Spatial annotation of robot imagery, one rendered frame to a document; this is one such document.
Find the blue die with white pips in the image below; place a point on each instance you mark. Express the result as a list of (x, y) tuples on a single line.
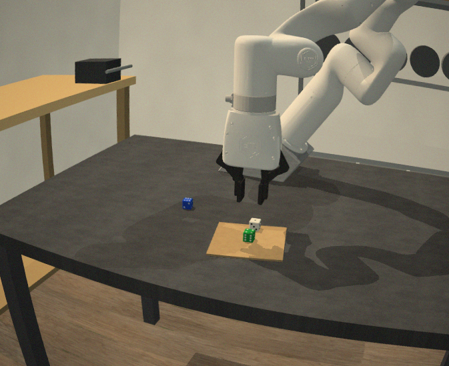
[(187, 203)]

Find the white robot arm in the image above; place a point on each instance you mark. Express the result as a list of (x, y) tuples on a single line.
[(291, 51)]

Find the green die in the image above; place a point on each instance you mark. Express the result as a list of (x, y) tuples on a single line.
[(249, 235)]

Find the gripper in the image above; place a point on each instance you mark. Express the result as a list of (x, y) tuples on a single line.
[(254, 141)]

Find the tan flat mat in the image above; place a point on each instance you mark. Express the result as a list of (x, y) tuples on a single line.
[(228, 242)]

